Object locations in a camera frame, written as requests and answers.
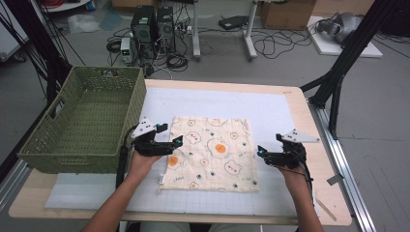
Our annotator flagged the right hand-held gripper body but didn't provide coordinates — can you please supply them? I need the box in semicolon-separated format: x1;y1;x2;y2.
265;128;321;170

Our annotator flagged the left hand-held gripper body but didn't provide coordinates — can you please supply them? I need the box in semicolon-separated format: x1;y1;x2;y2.
131;116;176;158

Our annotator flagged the cream printed cloth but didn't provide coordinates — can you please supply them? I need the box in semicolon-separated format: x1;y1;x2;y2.
157;115;261;194

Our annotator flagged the person's right hand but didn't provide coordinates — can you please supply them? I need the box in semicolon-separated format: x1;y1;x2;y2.
276;164;308;190

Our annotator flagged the person's left hand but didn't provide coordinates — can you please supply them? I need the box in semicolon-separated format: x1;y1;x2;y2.
126;150;162;183

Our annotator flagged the grey tape piece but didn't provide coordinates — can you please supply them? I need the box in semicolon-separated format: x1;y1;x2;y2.
326;174;345;187

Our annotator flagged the wooden stick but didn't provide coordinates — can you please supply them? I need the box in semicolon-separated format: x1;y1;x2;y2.
314;196;338;222

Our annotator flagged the white grid mat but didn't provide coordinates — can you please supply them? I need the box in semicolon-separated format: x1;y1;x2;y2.
44;86;321;218

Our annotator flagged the green woven basket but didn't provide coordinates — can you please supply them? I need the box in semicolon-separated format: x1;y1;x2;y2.
16;65;148;175

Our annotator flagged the small white power supply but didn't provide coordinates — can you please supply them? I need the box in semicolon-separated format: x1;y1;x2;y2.
120;37;133;65

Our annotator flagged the black computer tower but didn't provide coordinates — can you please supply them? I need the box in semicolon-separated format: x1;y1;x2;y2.
156;5;177;53
130;5;158;60

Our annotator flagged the white floor board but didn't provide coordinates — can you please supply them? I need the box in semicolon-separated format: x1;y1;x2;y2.
307;14;384;59

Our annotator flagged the large open cardboard box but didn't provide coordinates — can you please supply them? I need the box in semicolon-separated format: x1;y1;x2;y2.
259;0;317;31

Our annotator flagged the flat black case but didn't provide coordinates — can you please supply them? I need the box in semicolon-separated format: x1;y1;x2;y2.
218;14;249;31

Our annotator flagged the grey headset device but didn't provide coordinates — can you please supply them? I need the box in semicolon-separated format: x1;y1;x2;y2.
316;12;363;45

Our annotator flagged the clear plastic bag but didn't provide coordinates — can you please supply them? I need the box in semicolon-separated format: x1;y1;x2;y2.
67;14;102;35

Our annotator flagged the beige wooden cabinet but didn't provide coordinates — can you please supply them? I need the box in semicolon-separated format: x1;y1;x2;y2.
312;0;376;17

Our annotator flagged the round white table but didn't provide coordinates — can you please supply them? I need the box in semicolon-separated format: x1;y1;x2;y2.
41;0;92;14

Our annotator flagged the black cabinet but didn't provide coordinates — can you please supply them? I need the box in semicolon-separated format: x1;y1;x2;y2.
381;0;410;37

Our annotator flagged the right hand-held gripper black cable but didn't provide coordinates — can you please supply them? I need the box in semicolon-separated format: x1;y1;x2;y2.
289;149;315;207

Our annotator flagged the hand-held gripper black cable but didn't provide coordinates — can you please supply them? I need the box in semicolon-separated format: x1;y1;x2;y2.
115;126;138;189
289;149;315;207

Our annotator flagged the left hand-held gripper black cable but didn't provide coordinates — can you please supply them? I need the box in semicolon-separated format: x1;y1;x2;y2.
115;126;138;189

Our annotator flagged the aluminium rail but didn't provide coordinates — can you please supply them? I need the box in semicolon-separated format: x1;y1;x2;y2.
307;101;377;232
0;159;32;212

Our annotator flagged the coiled black cable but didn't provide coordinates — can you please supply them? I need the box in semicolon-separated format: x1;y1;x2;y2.
164;52;190;73

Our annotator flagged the black cable tangle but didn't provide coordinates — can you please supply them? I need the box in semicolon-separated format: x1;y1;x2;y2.
250;27;312;61

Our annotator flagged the black metal frame stand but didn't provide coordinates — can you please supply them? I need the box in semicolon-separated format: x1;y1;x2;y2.
300;0;399;140

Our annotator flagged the white table frame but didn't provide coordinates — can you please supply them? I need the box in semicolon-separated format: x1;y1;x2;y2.
190;0;259;63

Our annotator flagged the black frame with cables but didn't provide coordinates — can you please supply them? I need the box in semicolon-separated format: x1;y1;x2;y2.
0;0;86;105

